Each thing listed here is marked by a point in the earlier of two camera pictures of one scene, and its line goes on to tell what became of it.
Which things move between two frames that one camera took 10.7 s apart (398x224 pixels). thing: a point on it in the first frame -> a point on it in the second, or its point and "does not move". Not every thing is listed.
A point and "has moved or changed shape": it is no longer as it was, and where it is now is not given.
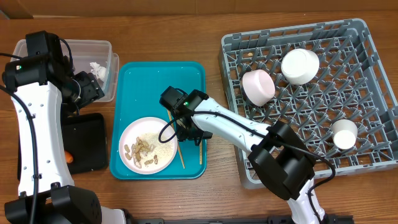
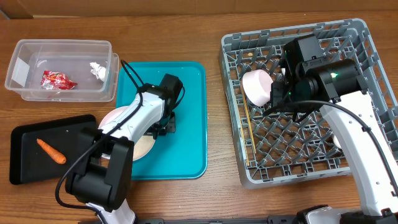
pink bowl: [258, 86] does not move
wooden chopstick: [178, 144] -> [249, 121]
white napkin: [100, 71] does not move
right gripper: [186, 134] -> [282, 93]
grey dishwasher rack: [325, 80] does not move
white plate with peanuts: [141, 149] -> [143, 145]
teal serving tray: [136, 89] does not move
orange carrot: [69, 157] has moved or changed shape
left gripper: [92, 89] -> [169, 127]
